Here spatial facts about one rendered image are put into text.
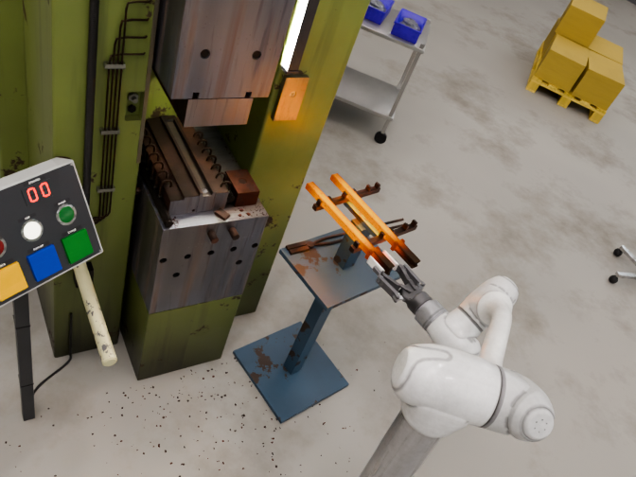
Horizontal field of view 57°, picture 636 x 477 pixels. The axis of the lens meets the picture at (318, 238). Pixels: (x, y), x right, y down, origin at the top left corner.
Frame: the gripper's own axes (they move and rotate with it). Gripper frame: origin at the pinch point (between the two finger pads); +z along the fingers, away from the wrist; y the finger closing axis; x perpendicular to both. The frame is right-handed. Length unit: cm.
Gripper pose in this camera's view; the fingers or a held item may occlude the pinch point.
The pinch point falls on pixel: (381, 262)
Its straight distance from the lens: 191.8
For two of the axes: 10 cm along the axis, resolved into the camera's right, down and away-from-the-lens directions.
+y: 7.5, -2.7, 6.1
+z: -6.0, -6.8, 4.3
